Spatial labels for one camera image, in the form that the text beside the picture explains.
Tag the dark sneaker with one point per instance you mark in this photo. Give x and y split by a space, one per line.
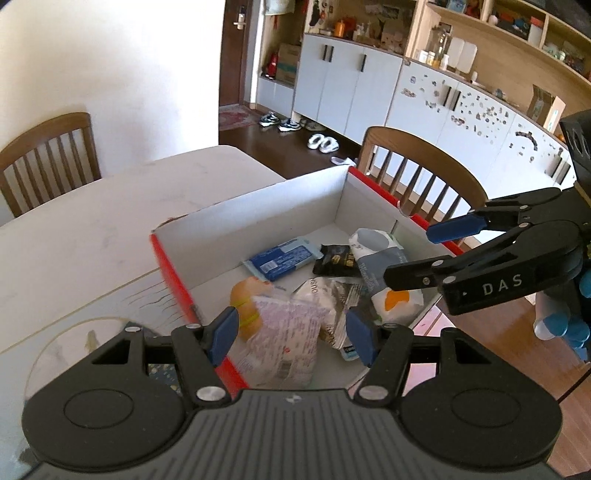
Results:
290 125
268 120

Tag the person's right hand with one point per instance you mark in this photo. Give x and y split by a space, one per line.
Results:
561 325

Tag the dark clear packet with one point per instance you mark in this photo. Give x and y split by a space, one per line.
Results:
346 300

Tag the brown wooden chair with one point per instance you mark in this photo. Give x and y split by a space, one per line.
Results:
415 147
51 129

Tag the white tall container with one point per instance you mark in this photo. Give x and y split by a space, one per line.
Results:
461 55

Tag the silver door lock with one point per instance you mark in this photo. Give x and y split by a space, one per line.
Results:
238 17

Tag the clear pink print packet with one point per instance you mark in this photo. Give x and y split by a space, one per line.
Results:
286 332

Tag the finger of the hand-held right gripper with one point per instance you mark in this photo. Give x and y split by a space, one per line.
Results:
455 227
411 277

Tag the white green snack bag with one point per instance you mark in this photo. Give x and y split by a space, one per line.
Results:
369 249

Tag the orange plush toy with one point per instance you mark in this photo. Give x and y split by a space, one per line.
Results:
247 293

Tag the red bottle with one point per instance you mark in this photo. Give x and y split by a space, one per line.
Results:
271 67

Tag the white slipper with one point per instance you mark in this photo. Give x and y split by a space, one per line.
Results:
316 142
344 161
330 146

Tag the orange bottle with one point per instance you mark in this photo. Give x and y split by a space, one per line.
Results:
340 28

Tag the red cardboard box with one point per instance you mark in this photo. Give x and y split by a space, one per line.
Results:
258 221

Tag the red patterned door mat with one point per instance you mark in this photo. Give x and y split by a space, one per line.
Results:
236 119

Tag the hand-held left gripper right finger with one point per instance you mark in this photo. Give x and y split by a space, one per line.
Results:
360 334

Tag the white marble desktop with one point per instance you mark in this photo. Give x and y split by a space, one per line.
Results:
92 230

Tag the blue tissue packet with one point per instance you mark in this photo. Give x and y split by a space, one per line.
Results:
281 258

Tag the white wooden wall cabinet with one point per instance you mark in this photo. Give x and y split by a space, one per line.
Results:
341 78

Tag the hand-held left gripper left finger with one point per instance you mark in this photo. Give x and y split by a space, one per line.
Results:
226 332

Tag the dark wooden door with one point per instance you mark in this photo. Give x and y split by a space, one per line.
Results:
233 64

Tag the black gold print packet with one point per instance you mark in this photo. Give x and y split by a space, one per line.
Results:
334 261

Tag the grey tote bag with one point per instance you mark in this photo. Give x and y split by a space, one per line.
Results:
280 5

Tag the open cardboard box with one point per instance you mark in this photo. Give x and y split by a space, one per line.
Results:
545 110

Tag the glass jar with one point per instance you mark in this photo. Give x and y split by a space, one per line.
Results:
437 46

